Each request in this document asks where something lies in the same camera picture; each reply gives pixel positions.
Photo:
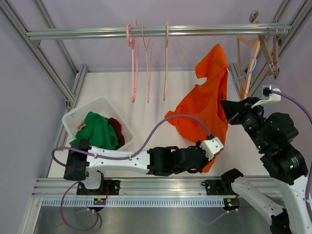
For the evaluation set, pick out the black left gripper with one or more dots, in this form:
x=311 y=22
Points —
x=205 y=160

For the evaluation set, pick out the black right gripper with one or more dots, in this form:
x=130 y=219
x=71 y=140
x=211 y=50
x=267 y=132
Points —
x=231 y=108

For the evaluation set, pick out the blue wire hanger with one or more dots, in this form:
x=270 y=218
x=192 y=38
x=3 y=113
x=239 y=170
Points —
x=236 y=79

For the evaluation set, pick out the orange t shirt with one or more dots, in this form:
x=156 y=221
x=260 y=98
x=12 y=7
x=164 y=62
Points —
x=203 y=101

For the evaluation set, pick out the maroon t shirt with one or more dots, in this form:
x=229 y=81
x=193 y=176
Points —
x=118 y=131

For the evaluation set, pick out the thin pink wire hanger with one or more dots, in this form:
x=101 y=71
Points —
x=148 y=51

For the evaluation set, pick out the green t shirt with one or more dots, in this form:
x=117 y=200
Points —
x=98 y=132

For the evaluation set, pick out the thick pink plastic hanger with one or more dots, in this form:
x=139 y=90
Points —
x=133 y=43

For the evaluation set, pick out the beige t shirt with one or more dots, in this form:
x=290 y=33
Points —
x=81 y=126

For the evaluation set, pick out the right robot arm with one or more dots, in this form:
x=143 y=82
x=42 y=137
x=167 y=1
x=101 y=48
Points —
x=272 y=137

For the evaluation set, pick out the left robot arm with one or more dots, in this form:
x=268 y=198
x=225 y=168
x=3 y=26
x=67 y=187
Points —
x=87 y=163

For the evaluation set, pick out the brown wooden clip hanger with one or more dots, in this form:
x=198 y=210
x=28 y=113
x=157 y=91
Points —
x=271 y=58

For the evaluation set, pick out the white plastic basket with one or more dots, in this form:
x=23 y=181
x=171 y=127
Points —
x=101 y=106

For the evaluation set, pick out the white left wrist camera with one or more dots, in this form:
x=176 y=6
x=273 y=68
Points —
x=211 y=146

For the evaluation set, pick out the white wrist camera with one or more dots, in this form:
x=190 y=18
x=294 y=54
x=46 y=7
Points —
x=211 y=146
x=268 y=97

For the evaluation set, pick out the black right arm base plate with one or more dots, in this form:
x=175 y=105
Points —
x=217 y=187

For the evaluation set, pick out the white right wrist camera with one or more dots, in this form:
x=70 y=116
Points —
x=268 y=97

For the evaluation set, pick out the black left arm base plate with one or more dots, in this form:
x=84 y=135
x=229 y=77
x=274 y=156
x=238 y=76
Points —
x=107 y=187

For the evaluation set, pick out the aluminium hanging rail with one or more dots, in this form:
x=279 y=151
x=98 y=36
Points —
x=161 y=31

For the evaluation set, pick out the white slotted cable duct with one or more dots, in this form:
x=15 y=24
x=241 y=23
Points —
x=134 y=202

